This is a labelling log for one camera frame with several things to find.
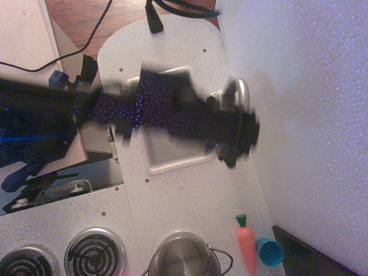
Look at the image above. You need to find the blue clamp lower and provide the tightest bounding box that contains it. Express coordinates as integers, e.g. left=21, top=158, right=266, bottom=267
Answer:
left=1, top=159, right=45, bottom=193

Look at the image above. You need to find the blue clamp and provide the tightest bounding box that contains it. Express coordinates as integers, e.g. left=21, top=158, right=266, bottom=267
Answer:
left=48, top=70, right=69, bottom=90
left=1, top=159, right=45, bottom=193

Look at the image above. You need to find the orange toy carrot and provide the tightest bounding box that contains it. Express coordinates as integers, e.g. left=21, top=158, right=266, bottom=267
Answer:
left=236, top=214, right=256, bottom=276

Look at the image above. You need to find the right black stove burner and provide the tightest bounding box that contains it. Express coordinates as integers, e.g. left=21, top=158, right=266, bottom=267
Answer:
left=64, top=227, right=127, bottom=276

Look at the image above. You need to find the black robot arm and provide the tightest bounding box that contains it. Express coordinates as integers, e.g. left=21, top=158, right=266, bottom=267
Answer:
left=1, top=69, right=259, bottom=167

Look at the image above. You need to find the black stove burner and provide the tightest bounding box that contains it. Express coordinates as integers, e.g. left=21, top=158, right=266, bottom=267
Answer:
left=1, top=244, right=61, bottom=276
left=64, top=227, right=127, bottom=276

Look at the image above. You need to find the blue clamp upper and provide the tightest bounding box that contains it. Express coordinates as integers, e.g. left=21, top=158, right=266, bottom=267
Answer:
left=48, top=70, right=69, bottom=90

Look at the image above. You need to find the thick black cable bundle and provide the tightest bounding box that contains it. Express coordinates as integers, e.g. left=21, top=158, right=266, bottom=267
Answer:
left=145, top=0, right=221, bottom=34

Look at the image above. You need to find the silver toy faucet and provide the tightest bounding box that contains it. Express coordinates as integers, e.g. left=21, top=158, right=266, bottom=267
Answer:
left=206, top=78, right=251, bottom=113

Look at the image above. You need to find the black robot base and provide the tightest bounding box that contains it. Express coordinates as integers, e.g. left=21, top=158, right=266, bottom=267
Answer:
left=1, top=112, right=76, bottom=167

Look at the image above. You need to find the thin black cable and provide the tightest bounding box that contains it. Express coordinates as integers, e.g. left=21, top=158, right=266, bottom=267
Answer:
left=0, top=0, right=113, bottom=72

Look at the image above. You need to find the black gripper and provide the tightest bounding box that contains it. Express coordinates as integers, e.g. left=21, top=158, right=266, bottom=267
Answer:
left=198, top=79, right=260, bottom=168

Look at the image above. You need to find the left black stove burner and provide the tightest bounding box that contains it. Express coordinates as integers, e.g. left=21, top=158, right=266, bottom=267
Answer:
left=1, top=244, right=61, bottom=276

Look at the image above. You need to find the stainless steel pot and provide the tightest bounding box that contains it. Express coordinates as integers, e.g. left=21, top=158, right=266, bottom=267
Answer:
left=142, top=231, right=233, bottom=276

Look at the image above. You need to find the teal plastic cup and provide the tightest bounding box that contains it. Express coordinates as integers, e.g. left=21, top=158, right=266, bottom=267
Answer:
left=256, top=237, right=284, bottom=267

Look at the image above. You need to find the white toy sink basin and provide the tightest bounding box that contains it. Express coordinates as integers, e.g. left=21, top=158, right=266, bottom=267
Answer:
left=125, top=66, right=216, bottom=175

